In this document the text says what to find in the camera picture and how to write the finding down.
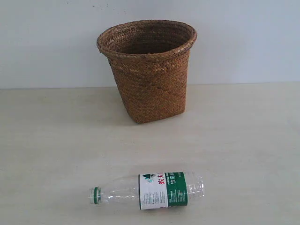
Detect clear plastic water bottle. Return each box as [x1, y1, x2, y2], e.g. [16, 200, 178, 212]
[89, 172, 204, 210]

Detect brown woven straw basket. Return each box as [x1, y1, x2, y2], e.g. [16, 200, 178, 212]
[97, 20, 197, 124]

